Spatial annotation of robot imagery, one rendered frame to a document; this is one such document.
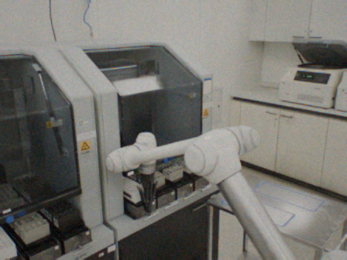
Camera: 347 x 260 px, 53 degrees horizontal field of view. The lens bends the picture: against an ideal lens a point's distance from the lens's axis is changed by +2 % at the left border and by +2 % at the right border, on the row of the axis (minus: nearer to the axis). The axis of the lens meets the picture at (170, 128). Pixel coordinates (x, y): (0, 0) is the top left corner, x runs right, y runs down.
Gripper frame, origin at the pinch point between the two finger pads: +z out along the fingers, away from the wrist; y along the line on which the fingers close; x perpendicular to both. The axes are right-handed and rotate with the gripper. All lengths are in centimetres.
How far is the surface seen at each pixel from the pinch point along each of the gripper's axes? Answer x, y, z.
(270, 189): 37, -60, -2
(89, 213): -11.2, 28.9, -2.8
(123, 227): -2.2, 15.1, 7.0
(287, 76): -53, -232, -37
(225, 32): -122, -213, -81
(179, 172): -9.8, -32.8, -5.7
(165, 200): -2.2, -14.2, 2.7
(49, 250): -2, 54, 0
